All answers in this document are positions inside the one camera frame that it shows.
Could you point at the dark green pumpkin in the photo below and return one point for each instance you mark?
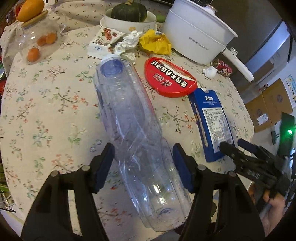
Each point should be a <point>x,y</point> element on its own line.
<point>129,11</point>

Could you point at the white crumpled paper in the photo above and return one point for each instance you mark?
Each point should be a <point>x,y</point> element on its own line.
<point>125,48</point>

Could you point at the crumpled nut snack package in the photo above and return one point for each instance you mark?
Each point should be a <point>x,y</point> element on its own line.
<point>104,42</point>

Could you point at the floral tablecloth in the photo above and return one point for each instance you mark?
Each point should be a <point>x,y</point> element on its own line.
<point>50,119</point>

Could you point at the glass jar with wooden lid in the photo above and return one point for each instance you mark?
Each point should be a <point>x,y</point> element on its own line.
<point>41,36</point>

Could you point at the blue snack box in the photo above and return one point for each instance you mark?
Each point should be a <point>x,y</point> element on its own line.
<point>211,121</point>

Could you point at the red instant noodle lid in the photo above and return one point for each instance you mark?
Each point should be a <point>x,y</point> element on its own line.
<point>168,79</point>

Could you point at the person's right hand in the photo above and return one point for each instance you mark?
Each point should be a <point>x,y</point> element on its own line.
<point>275,213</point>

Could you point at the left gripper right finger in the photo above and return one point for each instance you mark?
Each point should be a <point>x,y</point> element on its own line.
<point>186,167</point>

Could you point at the white electric cooking pot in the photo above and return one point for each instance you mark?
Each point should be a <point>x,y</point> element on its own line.
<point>198,34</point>

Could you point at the yellow crumpled wrapper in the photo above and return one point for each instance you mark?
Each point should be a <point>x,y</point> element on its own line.
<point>155,42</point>

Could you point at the red drink can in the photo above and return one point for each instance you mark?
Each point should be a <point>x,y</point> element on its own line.
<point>222,68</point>

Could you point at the small white crumpled tissue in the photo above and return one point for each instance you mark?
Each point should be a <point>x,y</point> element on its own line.
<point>210,72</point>

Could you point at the clear plastic water bottle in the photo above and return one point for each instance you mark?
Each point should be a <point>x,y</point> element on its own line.
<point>143,155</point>

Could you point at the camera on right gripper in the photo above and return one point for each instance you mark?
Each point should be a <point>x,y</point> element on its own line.
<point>287,131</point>

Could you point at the grey refrigerator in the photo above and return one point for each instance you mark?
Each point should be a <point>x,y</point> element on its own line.
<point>263,43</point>

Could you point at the white ceramic bowl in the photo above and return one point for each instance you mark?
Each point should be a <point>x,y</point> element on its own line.
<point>126,26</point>

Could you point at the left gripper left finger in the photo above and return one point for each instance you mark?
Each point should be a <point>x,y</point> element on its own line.
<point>100,166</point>

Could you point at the cardboard box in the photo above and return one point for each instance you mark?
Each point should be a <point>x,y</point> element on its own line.
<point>266,109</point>

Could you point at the large orange on jar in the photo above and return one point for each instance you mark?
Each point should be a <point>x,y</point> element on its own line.
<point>30,9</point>

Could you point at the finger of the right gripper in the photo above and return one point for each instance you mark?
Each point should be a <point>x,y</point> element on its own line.
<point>254,149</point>
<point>231,150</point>

